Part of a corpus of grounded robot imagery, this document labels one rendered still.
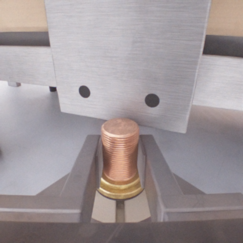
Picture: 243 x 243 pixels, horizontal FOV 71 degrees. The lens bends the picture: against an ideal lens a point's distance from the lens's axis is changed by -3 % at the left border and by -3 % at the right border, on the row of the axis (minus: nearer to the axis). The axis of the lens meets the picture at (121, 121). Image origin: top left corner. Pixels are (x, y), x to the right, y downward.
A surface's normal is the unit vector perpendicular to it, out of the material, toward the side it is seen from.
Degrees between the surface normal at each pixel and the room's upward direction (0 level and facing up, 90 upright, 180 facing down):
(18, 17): 90
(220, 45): 90
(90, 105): 90
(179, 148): 180
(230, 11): 90
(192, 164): 180
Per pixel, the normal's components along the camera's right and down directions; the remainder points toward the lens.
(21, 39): -0.33, 0.45
